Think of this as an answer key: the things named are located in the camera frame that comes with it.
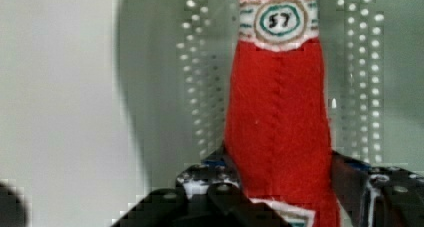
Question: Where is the red felt ketchup bottle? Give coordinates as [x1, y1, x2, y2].
[224, 0, 340, 227]

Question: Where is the pale green strainer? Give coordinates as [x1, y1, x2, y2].
[115, 0, 423, 188]

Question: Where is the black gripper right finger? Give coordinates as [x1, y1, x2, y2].
[331, 151, 424, 227]

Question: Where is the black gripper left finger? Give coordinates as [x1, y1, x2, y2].
[111, 147, 290, 227]

